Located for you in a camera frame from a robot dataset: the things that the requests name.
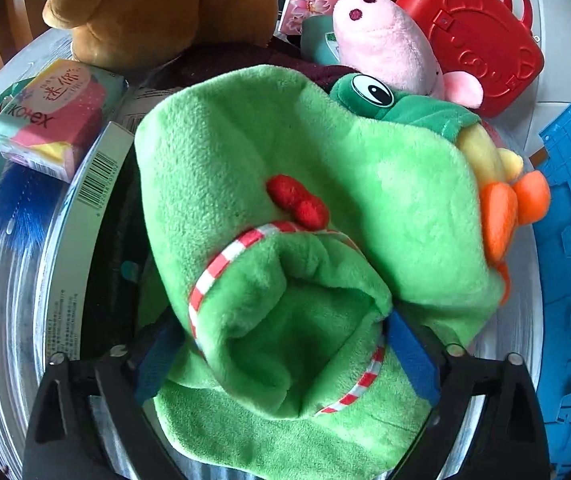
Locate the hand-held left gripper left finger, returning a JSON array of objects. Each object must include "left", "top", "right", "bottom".
[{"left": 22, "top": 310, "right": 188, "bottom": 480}]

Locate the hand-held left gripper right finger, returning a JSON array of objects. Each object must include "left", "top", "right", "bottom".
[{"left": 389, "top": 310, "right": 551, "bottom": 480}]

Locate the yellow duck plush green hood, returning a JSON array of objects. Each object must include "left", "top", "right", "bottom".
[{"left": 134, "top": 64, "right": 552, "bottom": 471}]

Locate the white box with barcode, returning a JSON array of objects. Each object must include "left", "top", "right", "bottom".
[{"left": 40, "top": 121, "right": 136, "bottom": 376}]

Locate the blue bristle brush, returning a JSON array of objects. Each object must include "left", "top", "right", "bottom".
[{"left": 0, "top": 166, "right": 62, "bottom": 252}]

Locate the colourful sanitary pad packet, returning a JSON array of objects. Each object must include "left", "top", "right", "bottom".
[{"left": 0, "top": 58, "right": 130, "bottom": 183}]

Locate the maroon towel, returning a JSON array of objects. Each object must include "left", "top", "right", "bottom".
[{"left": 158, "top": 40, "right": 351, "bottom": 92}]

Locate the pink pig plush with glasses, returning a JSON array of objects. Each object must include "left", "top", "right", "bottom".
[{"left": 299, "top": 0, "right": 485, "bottom": 109}]

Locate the red plastic carry case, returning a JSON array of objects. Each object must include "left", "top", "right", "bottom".
[{"left": 394, "top": 0, "right": 545, "bottom": 119}]

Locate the brown teddy bear plush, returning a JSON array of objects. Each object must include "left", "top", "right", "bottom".
[{"left": 42, "top": 0, "right": 278, "bottom": 72}]

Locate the pink flower tissue pack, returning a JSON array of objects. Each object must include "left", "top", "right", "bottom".
[{"left": 278, "top": 0, "right": 349, "bottom": 36}]

